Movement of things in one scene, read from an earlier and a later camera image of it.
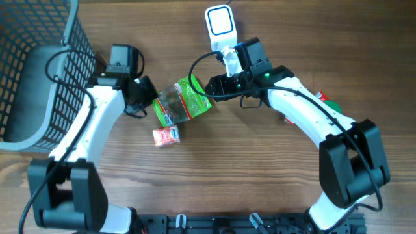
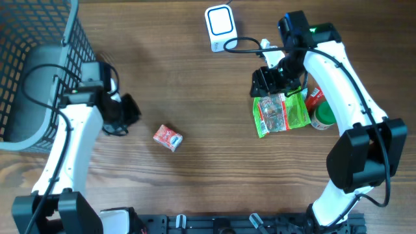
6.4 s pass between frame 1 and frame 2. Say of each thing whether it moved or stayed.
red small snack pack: moved
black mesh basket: stayed
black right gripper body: moved
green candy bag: moved
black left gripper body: moved
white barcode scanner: stayed
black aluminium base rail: stayed
